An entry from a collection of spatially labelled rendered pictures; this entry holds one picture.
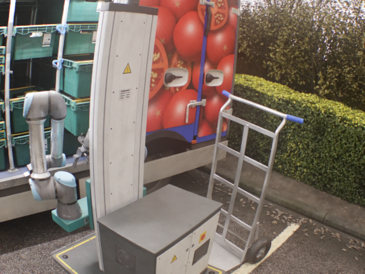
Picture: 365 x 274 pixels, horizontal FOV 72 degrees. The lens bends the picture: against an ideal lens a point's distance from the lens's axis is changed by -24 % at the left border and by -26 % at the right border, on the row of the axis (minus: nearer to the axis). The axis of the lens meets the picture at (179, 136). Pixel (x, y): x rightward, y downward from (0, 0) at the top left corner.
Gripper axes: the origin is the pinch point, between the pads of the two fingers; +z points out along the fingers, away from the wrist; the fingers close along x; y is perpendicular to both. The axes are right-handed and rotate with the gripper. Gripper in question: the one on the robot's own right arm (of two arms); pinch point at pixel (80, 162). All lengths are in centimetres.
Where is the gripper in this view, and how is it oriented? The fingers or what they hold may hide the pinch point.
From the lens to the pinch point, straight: 219.7
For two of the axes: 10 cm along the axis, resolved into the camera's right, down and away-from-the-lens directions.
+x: 4.4, -1.1, 8.9
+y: 7.5, 5.9, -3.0
